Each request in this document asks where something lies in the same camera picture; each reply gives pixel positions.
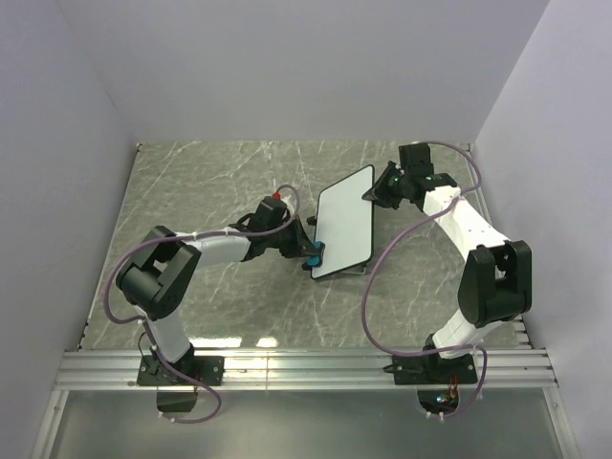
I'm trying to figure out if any aluminium mounting rail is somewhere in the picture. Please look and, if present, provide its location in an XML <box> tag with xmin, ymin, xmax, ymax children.
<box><xmin>54</xmin><ymin>348</ymin><xmax>557</xmax><ymax>392</ymax></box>

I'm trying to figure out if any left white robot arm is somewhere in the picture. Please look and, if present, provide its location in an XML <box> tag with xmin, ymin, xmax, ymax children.
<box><xmin>116</xmin><ymin>193</ymin><xmax>325</xmax><ymax>384</ymax></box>

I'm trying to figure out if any blue whiteboard eraser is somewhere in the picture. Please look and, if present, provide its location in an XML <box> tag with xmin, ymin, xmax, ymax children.
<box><xmin>307</xmin><ymin>241</ymin><xmax>325</xmax><ymax>268</ymax></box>

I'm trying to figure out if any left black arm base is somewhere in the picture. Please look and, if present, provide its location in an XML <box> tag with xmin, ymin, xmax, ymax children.
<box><xmin>136</xmin><ymin>355</ymin><xmax>225</xmax><ymax>386</ymax></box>

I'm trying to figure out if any small white whiteboard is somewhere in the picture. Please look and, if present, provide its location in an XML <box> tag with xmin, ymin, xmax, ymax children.
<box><xmin>311</xmin><ymin>164</ymin><xmax>375</xmax><ymax>280</ymax></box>

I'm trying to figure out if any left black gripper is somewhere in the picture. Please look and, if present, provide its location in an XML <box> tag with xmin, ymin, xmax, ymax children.
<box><xmin>267</xmin><ymin>216</ymin><xmax>317</xmax><ymax>260</ymax></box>

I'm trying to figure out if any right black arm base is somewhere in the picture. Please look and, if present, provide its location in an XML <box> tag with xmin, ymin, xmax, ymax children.
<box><xmin>382</xmin><ymin>354</ymin><xmax>478</xmax><ymax>385</ymax></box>

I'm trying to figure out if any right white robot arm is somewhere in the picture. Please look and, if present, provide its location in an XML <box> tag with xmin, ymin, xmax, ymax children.
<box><xmin>362</xmin><ymin>142</ymin><xmax>533</xmax><ymax>383</ymax></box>

